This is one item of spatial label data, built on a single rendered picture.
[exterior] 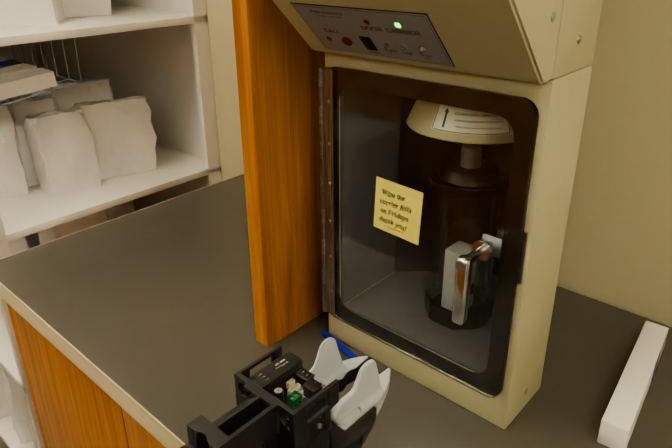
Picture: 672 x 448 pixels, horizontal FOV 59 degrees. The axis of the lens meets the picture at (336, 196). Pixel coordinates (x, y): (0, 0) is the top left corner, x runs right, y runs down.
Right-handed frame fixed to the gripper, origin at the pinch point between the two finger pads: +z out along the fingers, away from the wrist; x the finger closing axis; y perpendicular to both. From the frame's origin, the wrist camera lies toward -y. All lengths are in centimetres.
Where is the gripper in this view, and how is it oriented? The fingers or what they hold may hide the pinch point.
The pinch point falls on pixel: (369, 377)
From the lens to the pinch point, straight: 61.9
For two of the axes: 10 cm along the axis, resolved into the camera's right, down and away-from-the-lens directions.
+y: 0.0, -9.2, -4.0
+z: 6.7, -3.0, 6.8
